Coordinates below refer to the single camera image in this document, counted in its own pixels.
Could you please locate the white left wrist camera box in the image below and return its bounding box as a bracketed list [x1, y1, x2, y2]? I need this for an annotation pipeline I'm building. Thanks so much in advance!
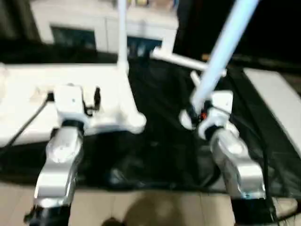
[51, 84, 96, 130]

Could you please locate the black mat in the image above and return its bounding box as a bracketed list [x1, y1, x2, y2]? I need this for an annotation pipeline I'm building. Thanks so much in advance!
[0, 38, 301, 196]

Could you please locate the white sideboard with glass doors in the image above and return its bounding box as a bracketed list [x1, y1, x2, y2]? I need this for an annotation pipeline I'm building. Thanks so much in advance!
[31, 0, 179, 55]

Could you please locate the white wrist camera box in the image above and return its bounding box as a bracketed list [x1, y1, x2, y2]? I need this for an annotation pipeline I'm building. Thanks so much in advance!
[51, 84, 96, 130]
[180, 91, 235, 141]

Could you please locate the white plastic table top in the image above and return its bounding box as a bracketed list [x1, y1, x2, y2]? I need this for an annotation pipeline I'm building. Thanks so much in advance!
[0, 63, 148, 147]

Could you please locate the white plastic table leg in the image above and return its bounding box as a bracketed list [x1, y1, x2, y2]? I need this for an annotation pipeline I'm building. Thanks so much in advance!
[115, 0, 131, 74]
[189, 69, 203, 90]
[190, 0, 261, 114]
[150, 47, 227, 79]

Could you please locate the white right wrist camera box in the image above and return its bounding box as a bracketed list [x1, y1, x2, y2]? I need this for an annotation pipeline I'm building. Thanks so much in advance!
[180, 91, 235, 141]

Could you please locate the black cabinet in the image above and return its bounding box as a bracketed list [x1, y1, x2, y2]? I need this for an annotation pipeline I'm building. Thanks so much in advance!
[174, 0, 301, 62]

